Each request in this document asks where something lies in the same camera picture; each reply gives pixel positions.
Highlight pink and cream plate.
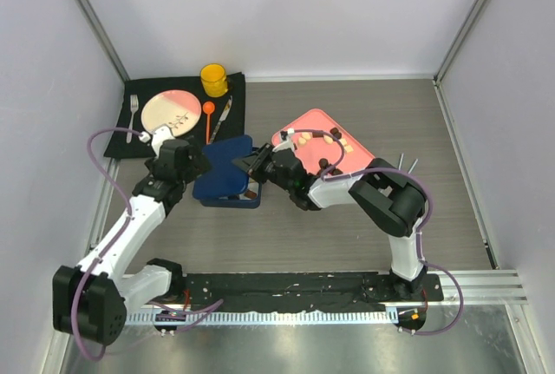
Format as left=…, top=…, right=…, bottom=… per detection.
left=141, top=90, right=202, bottom=137

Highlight brown rectangular chocolate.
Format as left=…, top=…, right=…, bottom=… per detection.
left=245, top=190, right=257, bottom=199

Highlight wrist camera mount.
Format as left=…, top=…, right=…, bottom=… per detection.
left=138, top=125, right=175, bottom=157
left=272, top=128, right=297, bottom=153

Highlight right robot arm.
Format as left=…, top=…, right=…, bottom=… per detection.
left=232, top=144, right=428, bottom=300

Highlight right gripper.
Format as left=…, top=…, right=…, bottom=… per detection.
left=234, top=142, right=294, bottom=193

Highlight light blue plastic tongs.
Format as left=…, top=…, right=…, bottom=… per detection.
left=398, top=153, right=420, bottom=174

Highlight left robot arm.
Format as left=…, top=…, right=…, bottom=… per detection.
left=52, top=137, right=211, bottom=346

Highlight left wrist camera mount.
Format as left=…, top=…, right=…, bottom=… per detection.
left=138, top=125, right=175, bottom=157

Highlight orange plastic spoon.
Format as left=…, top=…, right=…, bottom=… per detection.
left=202, top=101, right=216, bottom=144

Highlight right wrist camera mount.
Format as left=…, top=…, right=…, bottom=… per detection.
left=272, top=128, right=297, bottom=153

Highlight yellow mug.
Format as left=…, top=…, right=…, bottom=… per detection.
left=200, top=63, right=228, bottom=98

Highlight black cloth placemat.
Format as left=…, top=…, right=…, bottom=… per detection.
left=102, top=71, right=247, bottom=159

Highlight silver fork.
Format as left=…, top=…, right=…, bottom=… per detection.
left=126, top=95, right=140, bottom=144

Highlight pink plastic tray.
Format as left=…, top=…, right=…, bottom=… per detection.
left=283, top=108, right=375, bottom=174

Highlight dark blue chocolate box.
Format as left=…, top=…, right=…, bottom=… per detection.
left=200, top=180, right=262, bottom=209

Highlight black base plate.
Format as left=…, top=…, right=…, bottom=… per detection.
left=185, top=272, right=444, bottom=313

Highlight steak knife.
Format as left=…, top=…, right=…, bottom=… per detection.
left=208, top=95, right=233, bottom=144

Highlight dark blue box lid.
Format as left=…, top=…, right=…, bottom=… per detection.
left=193, top=135, right=252, bottom=200

